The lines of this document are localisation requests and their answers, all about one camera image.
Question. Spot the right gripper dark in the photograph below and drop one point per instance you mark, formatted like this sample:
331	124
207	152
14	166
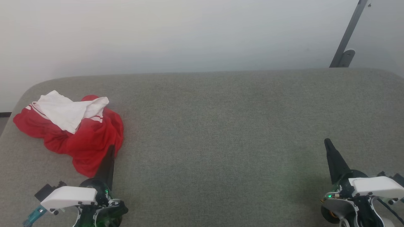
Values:
342	186

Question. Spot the dark framed panel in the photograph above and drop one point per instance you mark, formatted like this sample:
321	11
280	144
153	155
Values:
4	114

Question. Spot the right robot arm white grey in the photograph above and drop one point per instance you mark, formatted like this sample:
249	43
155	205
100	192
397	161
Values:
336	206

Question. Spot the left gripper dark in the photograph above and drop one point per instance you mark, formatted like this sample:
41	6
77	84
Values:
102	214

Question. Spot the grey fabric sofa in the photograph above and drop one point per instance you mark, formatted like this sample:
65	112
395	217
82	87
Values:
221	132

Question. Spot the red and white shirt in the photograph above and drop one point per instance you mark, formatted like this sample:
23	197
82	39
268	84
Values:
88	142

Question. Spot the left wrist black camera module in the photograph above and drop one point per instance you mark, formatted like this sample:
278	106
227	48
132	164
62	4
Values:
47	190

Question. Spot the dark grey metal door bar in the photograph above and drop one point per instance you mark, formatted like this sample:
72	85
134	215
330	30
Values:
348	31

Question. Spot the left wrist white camera housing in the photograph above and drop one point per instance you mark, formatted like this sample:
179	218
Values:
69	197

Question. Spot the grey metal door bracket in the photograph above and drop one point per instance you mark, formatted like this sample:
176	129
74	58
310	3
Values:
347	58

